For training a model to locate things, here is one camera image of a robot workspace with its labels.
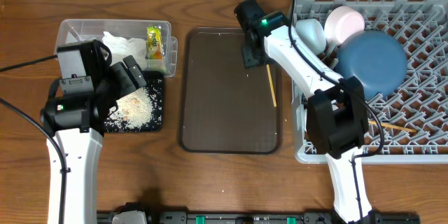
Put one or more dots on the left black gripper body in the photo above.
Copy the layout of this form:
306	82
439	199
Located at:
117	82

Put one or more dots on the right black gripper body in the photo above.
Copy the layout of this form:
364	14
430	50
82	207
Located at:
252	57

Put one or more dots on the white paper napkin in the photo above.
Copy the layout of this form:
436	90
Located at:
121	47

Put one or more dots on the rice food waste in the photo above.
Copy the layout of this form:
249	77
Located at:
134	108

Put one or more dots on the green orange snack wrapper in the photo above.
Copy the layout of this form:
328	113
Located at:
154	47

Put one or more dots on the wooden chopstick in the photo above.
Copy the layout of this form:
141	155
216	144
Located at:
391	126
271	86

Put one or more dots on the light blue bowl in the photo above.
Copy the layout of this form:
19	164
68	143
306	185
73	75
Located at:
312	34

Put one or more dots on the white pink shallow bowl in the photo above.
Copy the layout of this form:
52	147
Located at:
342	23

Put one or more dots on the blue round plate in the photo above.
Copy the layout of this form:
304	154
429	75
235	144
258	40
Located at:
377	60

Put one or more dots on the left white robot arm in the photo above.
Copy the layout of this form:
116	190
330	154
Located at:
74	115

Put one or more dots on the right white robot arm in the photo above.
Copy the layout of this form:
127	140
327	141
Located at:
336	116

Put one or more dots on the clear plastic waste bin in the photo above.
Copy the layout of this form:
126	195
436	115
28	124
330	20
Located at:
77	30

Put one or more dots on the grey plastic dishwasher rack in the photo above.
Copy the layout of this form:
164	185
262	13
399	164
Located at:
418	108

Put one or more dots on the black plastic tray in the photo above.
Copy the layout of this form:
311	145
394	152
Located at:
155	87

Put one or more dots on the brown plastic serving tray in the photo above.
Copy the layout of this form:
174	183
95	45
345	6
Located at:
226	108

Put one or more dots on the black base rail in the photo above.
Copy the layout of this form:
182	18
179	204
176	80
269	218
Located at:
134	212

